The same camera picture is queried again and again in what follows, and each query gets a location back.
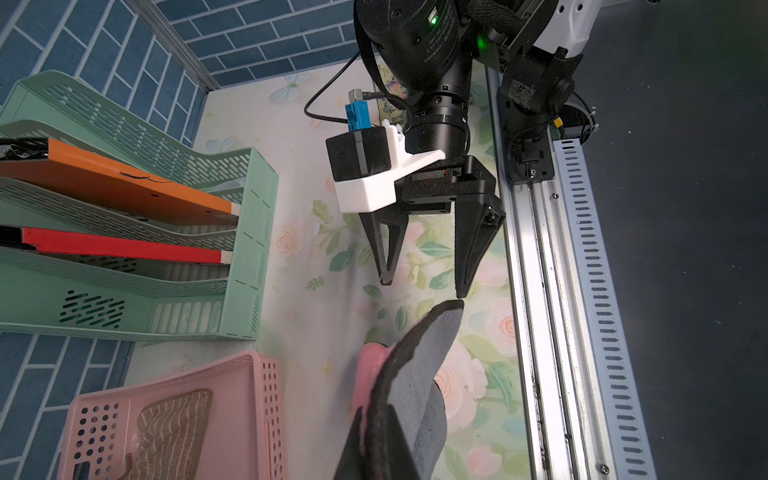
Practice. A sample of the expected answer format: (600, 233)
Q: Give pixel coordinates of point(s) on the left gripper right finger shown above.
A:
(398, 461)

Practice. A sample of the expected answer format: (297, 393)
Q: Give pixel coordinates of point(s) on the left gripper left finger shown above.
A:
(351, 464)

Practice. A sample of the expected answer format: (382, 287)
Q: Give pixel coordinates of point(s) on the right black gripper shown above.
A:
(479, 216)

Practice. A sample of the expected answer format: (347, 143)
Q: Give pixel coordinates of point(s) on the pink and grey dishcloth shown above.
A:
(403, 376)

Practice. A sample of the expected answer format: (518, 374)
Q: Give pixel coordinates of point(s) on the brown striped dishcloth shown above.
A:
(170, 434)

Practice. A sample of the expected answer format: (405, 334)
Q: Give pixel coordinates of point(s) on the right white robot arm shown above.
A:
(430, 47)

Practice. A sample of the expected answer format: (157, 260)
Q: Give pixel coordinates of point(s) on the pink plastic basket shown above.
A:
(220, 421)

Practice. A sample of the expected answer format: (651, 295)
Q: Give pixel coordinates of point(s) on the green file organizer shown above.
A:
(112, 229)

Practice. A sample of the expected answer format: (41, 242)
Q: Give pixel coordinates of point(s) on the orange folder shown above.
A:
(86, 176)

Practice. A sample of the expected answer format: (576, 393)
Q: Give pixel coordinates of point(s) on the red folder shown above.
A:
(48, 241)

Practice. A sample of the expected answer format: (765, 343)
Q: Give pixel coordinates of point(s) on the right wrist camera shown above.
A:
(368, 160)

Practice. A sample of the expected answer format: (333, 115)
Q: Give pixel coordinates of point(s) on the aluminium mounting rail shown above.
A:
(563, 409)

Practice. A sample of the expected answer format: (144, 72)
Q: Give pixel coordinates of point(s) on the white slotted cable duct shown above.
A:
(628, 439)

